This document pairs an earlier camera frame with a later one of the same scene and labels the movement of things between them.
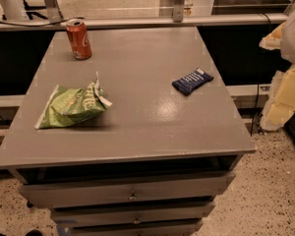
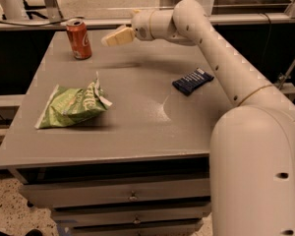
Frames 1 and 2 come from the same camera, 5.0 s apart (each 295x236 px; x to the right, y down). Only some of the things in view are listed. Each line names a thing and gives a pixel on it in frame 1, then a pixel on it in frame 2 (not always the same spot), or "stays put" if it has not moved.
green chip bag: (70, 106) stays put
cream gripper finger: (287, 94) → (141, 21)
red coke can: (80, 39) stays put
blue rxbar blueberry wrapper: (191, 81) stays put
